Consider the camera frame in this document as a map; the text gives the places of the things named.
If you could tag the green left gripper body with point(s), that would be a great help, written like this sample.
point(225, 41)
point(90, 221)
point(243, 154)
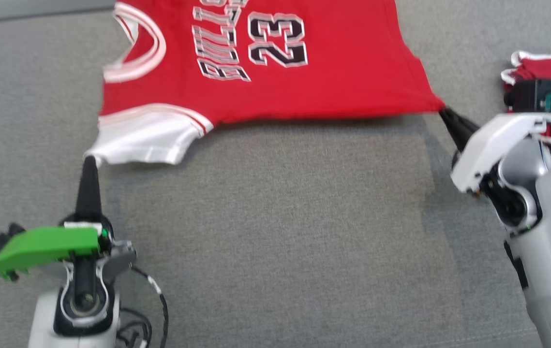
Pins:
point(43, 246)

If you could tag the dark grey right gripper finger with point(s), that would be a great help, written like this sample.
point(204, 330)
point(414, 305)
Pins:
point(459, 128)

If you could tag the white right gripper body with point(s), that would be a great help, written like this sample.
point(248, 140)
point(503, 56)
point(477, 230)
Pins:
point(493, 145)

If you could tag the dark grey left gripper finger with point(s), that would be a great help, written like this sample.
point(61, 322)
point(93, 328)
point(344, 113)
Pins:
point(89, 198)

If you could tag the red basketball jersey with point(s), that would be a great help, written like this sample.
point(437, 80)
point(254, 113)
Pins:
point(328, 82)

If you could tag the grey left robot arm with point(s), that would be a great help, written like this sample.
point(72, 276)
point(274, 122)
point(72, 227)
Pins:
point(81, 309)

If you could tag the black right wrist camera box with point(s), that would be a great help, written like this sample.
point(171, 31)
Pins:
point(529, 95)

